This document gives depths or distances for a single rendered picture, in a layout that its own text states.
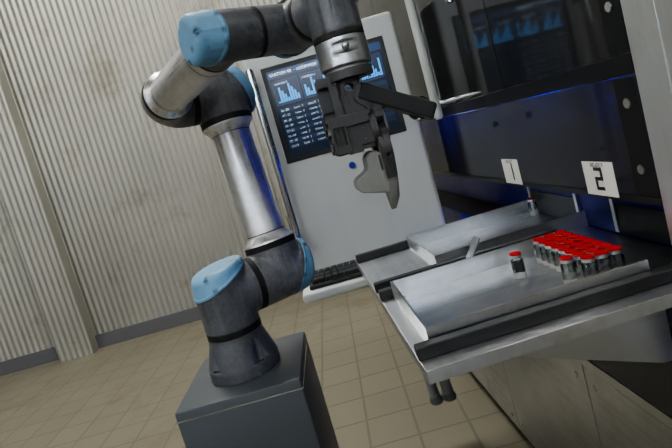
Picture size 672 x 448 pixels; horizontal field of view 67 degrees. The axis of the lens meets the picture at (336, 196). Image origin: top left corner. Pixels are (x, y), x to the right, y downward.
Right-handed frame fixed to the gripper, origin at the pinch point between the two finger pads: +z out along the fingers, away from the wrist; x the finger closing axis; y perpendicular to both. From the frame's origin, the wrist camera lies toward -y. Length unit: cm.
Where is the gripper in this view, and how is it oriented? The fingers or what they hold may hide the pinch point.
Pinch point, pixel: (396, 198)
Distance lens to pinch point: 76.0
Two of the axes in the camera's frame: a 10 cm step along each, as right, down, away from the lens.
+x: 0.9, 0.9, -9.9
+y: -9.6, 2.8, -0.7
